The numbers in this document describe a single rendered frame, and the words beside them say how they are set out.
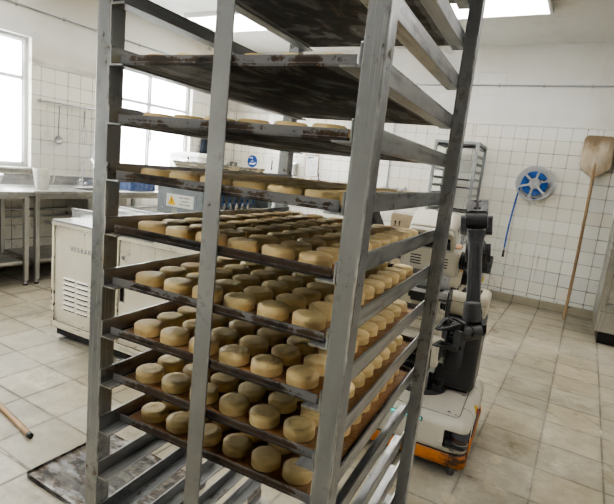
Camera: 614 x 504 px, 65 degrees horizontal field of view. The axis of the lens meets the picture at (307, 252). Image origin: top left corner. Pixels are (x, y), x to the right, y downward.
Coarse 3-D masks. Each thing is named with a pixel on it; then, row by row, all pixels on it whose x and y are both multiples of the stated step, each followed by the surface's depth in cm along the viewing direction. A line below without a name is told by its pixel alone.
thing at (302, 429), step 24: (168, 360) 92; (384, 360) 109; (144, 384) 86; (168, 384) 83; (216, 384) 85; (240, 384) 85; (360, 384) 93; (216, 408) 80; (240, 408) 78; (264, 408) 78; (288, 408) 80; (288, 432) 73; (312, 432) 73
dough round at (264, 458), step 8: (256, 448) 82; (264, 448) 82; (272, 448) 82; (256, 456) 80; (264, 456) 80; (272, 456) 80; (280, 456) 81; (256, 464) 79; (264, 464) 78; (272, 464) 79; (264, 472) 79
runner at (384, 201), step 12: (384, 192) 75; (396, 192) 81; (408, 192) 88; (420, 192) 96; (432, 192) 106; (384, 204) 76; (396, 204) 82; (408, 204) 89; (420, 204) 98; (432, 204) 108
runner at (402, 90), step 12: (360, 48) 57; (360, 60) 57; (348, 72) 61; (396, 72) 70; (396, 84) 71; (408, 84) 76; (396, 96) 76; (408, 96) 77; (420, 96) 84; (408, 108) 88; (420, 108) 86; (432, 108) 93; (444, 108) 103; (432, 120) 101; (444, 120) 105
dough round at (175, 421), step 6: (174, 414) 90; (180, 414) 90; (186, 414) 90; (168, 420) 88; (174, 420) 88; (180, 420) 88; (186, 420) 88; (168, 426) 87; (174, 426) 87; (180, 426) 87; (186, 426) 87; (174, 432) 87; (180, 432) 87; (186, 432) 87
